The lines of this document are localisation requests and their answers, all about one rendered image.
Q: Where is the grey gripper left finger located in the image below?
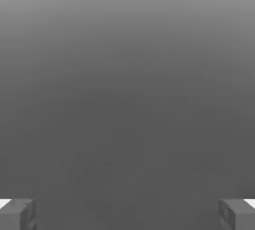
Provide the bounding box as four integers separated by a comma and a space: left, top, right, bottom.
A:
0, 198, 38, 230

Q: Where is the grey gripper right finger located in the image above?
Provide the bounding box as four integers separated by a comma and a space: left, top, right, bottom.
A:
218, 198, 255, 230

